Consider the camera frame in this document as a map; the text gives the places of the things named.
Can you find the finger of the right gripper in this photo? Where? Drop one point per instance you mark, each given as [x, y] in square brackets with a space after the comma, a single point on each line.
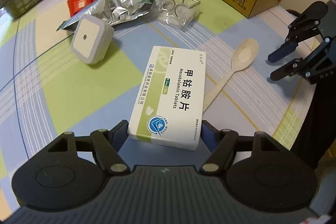
[283, 51]
[293, 67]

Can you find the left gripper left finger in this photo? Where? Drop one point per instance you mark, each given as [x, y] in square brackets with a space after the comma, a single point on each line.
[107, 144]

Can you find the red snack packet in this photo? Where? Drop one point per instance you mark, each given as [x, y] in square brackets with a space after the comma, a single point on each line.
[74, 6]

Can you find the white square night light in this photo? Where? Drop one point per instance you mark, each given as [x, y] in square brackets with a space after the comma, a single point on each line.
[91, 39]

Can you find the silver foil bag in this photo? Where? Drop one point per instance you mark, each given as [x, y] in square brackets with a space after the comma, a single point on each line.
[112, 12]

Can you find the white mecobalamin tablet box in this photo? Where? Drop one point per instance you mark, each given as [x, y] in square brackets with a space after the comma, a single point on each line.
[169, 105]

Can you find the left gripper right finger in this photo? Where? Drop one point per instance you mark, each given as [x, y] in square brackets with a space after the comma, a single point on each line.
[221, 144]

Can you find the clear plastic blister pack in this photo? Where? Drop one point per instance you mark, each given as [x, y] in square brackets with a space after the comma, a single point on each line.
[177, 13]

